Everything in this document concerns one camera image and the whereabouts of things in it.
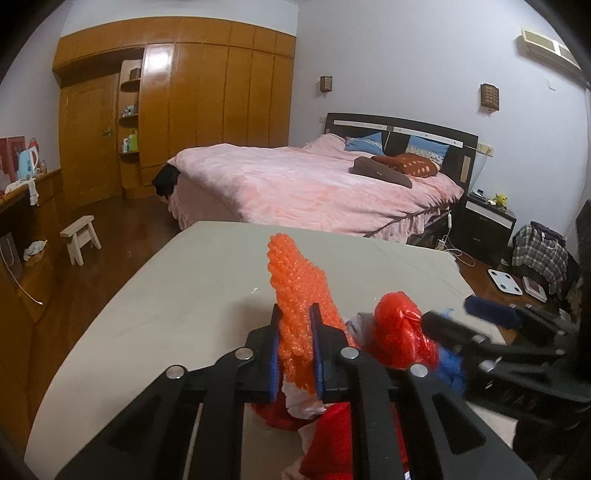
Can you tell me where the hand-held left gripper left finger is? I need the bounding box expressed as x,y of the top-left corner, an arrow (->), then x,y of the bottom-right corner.
54,304 -> 287,480

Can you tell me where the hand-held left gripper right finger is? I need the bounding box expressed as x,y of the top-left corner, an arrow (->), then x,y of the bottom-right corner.
308,303 -> 539,480

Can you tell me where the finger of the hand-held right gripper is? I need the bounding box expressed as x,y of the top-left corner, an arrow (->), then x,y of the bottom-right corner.
421,310 -> 568,372
464,295 -> 578,342

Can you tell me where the red plastic bag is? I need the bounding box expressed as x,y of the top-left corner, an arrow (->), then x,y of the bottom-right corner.
373,291 -> 440,371

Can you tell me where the orange bubble wrap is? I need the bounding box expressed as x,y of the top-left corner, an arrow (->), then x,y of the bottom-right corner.
267,233 -> 356,400

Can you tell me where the red cloth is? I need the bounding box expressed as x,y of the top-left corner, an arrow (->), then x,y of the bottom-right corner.
249,397 -> 411,480

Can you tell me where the white bathroom scale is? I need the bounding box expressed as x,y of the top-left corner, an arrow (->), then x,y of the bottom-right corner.
488,269 -> 525,296

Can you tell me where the white crumpled cloth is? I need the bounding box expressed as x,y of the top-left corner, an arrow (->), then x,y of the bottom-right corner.
277,378 -> 342,419

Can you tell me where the red and white flat box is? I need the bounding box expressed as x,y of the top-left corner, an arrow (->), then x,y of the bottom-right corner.
522,275 -> 549,299

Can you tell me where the grey crumpled cloth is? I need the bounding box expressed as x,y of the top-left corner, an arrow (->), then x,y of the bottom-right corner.
345,311 -> 377,349

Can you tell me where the plaid bag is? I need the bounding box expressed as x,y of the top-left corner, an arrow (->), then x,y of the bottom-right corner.
512,222 -> 570,296

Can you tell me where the black nightstand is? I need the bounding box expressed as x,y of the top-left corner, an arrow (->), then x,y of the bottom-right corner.
450,193 -> 517,268

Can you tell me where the pink cloth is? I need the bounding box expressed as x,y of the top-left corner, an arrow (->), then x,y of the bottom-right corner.
279,455 -> 315,480

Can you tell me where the red dotted pillow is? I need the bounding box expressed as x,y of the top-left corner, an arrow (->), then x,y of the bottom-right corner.
372,153 -> 439,177

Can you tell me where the brown pillow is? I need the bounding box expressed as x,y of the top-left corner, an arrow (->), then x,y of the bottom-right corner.
348,157 -> 413,188

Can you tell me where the blue pillow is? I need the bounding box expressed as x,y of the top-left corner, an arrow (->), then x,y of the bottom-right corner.
406,136 -> 450,162
345,132 -> 385,155

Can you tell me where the pink blanket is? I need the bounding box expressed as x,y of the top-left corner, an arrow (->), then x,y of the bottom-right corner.
167,133 -> 465,243

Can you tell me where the dark wooden bed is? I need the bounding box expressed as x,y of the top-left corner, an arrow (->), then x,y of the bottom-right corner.
167,112 -> 478,247

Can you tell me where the black garment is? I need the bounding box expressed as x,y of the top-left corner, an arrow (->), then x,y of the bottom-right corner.
153,164 -> 184,199

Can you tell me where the small wooden stool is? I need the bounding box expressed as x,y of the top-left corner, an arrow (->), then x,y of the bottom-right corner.
60,215 -> 102,266

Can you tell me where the white rag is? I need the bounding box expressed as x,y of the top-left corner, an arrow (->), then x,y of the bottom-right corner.
23,240 -> 49,262

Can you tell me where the wooden wardrobe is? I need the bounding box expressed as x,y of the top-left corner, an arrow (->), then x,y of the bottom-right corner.
52,16 -> 296,201

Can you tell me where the wooden sideboard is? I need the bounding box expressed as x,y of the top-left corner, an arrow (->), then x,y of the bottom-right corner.
0,167 -> 66,324

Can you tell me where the paper bag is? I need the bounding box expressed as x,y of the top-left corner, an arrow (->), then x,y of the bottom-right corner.
0,232 -> 22,278

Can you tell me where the light blue kettle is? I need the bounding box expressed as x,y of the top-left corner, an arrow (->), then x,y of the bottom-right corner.
17,148 -> 40,179

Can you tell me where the white floor cable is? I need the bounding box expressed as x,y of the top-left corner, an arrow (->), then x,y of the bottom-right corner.
443,247 -> 476,269

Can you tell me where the wall air conditioner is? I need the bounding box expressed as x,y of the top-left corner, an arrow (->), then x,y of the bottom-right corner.
521,28 -> 583,72

